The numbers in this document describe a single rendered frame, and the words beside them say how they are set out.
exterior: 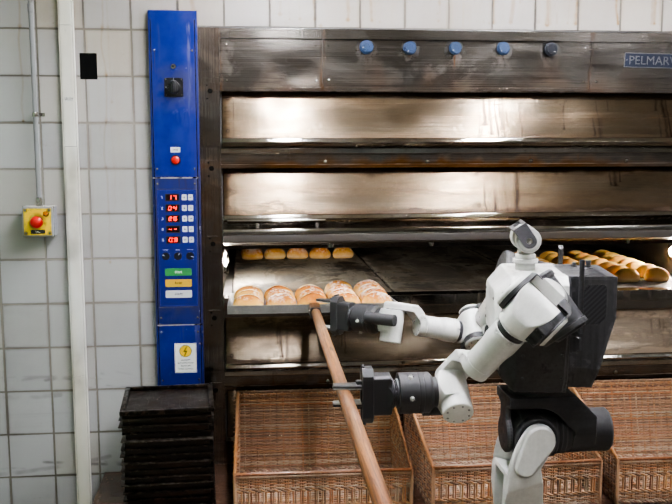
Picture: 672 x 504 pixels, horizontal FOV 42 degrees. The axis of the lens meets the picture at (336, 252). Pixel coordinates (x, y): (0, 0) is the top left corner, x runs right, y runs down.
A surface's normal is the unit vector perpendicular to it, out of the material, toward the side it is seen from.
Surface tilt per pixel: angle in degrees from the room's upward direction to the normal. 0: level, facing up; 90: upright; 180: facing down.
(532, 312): 65
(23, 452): 90
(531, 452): 90
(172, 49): 90
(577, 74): 90
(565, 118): 70
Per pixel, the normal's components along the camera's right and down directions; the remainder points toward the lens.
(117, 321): 0.11, 0.13
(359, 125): 0.10, -0.22
